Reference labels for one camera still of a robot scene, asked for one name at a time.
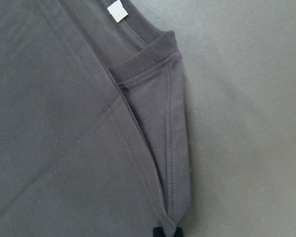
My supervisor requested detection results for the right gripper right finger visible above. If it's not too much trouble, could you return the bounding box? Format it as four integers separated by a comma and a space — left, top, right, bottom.
174, 227, 184, 237

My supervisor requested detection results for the brown t-shirt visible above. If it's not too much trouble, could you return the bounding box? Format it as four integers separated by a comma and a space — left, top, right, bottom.
0, 0, 190, 237

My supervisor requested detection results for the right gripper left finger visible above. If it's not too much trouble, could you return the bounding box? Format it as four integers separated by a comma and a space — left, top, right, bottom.
152, 227, 166, 237

